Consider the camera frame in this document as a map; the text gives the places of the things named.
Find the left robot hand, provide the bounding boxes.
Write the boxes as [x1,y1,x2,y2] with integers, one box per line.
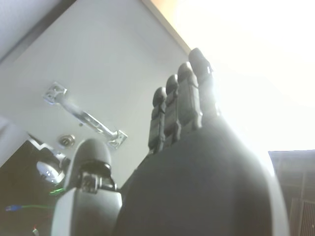
[50,48,291,236]

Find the white cabinet door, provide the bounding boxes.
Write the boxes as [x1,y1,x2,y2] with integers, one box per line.
[0,0,193,168]

